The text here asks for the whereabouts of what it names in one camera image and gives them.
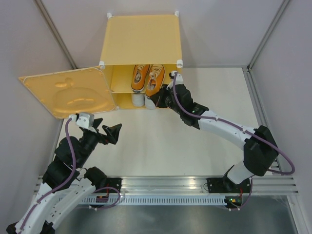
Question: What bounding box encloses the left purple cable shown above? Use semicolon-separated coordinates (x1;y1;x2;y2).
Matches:
18;117;76;231

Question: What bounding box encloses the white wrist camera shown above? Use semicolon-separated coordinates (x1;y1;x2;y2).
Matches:
168;71;184;87
69;112;96;132

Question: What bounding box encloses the white slotted cable duct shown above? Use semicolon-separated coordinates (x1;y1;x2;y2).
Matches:
79;195;227;206

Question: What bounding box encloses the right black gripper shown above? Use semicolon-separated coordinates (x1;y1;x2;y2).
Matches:
150;84;183;115

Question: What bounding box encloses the right aluminium frame post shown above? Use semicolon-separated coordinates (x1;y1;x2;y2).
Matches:
246;0;292;72

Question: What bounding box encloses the yellow cabinet door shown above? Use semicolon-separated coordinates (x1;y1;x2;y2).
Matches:
19;67;115;119

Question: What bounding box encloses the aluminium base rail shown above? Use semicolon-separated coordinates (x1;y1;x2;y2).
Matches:
33;175;299;195

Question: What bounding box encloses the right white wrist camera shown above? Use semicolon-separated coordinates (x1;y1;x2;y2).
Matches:
168;71;184;87

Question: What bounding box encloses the yellow plastic shoe cabinet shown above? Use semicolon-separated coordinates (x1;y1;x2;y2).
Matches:
98;11;183;110

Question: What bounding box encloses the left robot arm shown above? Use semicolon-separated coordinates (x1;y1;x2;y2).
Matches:
6;113;122;234

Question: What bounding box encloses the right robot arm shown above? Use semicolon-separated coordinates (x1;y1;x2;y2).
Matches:
149;84;278;193

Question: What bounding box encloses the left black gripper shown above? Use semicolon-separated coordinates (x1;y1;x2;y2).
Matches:
77;117;122;167

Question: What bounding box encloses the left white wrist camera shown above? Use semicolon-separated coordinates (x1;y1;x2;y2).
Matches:
69;112;96;132

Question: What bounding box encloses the orange canvas sneaker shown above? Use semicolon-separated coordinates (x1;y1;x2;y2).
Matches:
131;64;150;93
145;64;165;97

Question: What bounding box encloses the white sneaker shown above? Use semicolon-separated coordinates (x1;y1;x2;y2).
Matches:
144;94;156;110
131;93;145;107

